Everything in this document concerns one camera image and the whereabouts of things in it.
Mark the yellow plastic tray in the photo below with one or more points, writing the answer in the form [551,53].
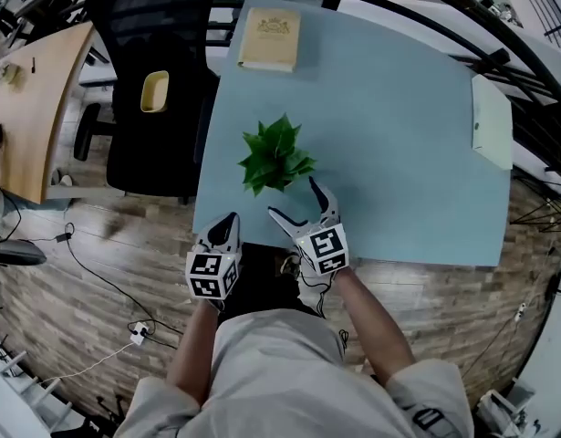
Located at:
[154,90]

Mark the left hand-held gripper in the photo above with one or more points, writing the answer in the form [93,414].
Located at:
[211,274]

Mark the person's left forearm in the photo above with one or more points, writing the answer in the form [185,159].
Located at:
[193,354]

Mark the person's shoe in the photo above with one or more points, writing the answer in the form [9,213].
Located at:
[290,263]

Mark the white flat box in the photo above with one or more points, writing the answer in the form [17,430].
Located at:
[492,121]

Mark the green plant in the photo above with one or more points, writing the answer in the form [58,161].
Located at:
[275,155]

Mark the light wooden desk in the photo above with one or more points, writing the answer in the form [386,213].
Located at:
[34,107]

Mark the person's black trousers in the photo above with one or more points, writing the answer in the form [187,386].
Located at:
[262,285]

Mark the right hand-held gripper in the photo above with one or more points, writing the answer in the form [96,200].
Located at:
[325,247]

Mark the person's grey shirt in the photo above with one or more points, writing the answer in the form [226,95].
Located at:
[284,381]

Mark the slim white power strip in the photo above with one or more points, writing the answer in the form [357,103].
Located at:
[520,312]

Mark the beige book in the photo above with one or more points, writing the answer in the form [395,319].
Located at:
[271,39]

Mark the person's right forearm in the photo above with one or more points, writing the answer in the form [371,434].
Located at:
[376,326]

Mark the black office chair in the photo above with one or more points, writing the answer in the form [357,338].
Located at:
[143,153]

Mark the light blue table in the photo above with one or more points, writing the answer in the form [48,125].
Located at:
[490,39]

